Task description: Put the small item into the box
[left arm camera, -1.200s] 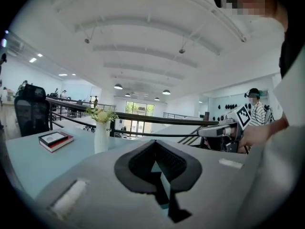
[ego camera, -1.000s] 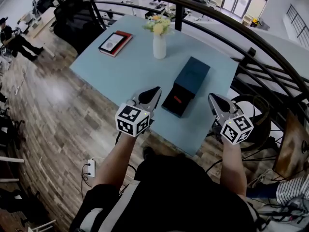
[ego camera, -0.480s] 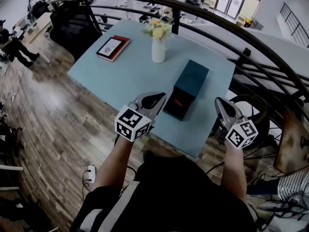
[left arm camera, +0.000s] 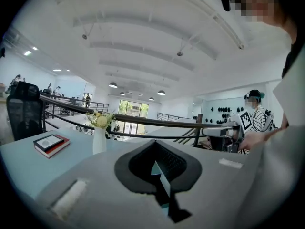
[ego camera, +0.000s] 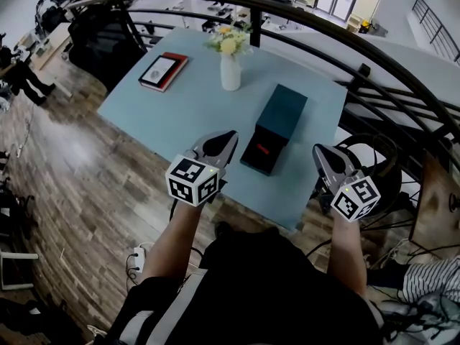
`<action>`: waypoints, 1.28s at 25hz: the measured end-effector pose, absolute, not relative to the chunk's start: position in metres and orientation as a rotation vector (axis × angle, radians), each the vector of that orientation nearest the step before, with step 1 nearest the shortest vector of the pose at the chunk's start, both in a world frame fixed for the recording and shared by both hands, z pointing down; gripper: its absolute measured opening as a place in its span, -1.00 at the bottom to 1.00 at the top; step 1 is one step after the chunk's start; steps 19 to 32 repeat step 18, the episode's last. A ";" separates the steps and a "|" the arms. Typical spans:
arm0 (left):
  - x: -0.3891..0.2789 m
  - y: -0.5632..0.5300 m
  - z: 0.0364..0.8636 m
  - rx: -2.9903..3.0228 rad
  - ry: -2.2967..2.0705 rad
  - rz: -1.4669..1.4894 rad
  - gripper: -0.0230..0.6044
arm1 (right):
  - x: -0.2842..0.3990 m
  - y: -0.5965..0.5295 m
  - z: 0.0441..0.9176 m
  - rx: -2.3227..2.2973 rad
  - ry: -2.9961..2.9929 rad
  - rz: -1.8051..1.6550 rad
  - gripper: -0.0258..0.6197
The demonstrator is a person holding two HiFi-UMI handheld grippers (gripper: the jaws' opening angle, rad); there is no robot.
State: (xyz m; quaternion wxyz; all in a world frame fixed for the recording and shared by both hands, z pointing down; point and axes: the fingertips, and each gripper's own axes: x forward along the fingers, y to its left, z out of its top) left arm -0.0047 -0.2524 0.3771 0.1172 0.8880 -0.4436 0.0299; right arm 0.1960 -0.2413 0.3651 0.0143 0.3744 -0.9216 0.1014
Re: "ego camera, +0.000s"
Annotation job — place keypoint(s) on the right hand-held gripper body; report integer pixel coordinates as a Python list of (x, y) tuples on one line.
[(354, 200)]

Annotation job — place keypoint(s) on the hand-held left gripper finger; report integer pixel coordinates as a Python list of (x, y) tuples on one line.
[(219, 146), (233, 153)]

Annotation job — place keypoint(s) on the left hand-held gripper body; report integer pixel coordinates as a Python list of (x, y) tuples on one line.
[(190, 182)]

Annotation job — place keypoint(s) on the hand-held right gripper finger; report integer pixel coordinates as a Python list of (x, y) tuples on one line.
[(322, 164), (339, 164)]

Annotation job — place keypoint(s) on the dark teal drawer box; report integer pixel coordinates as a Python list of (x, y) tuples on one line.
[(284, 113)]

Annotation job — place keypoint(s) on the person's left forearm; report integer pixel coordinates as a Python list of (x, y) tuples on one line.
[(169, 246)]

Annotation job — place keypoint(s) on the person's right forearm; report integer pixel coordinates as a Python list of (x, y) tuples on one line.
[(345, 257)]

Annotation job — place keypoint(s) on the dark wicker chair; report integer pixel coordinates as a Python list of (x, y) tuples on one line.
[(393, 185)]

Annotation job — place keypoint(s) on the person's left black shoe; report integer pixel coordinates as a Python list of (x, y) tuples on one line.
[(223, 229)]

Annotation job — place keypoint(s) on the person's black shoe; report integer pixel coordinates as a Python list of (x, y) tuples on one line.
[(272, 230), (223, 229)]

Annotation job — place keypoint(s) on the white vase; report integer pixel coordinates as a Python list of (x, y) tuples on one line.
[(230, 74)]

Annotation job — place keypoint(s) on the brown wooden side table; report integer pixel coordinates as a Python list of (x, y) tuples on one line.
[(436, 207)]

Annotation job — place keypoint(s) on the person's right black shoe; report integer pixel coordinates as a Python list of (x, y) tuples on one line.
[(272, 230)]

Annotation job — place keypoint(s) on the red book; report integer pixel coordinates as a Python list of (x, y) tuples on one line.
[(179, 63)]

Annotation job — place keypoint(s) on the white power strip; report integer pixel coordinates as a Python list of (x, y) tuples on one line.
[(139, 259)]

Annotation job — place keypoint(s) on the black-framed white book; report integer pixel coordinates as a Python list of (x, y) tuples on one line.
[(157, 71)]

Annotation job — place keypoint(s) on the yellow flower bouquet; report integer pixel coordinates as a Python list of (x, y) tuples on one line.
[(228, 45)]

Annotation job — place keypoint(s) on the light blue table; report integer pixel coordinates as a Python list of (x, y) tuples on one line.
[(256, 27)]

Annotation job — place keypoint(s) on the person's black-clothed torso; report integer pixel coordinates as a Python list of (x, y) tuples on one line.
[(258, 289)]

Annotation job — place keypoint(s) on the black office chair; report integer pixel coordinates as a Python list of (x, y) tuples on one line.
[(100, 45)]

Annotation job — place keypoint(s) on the white sneaker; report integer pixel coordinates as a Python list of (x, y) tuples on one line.
[(96, 331)]

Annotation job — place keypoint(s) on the light wooden desk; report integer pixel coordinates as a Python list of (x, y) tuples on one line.
[(50, 45)]

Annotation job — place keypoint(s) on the white metal frame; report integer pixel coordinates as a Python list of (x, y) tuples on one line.
[(18, 255)]

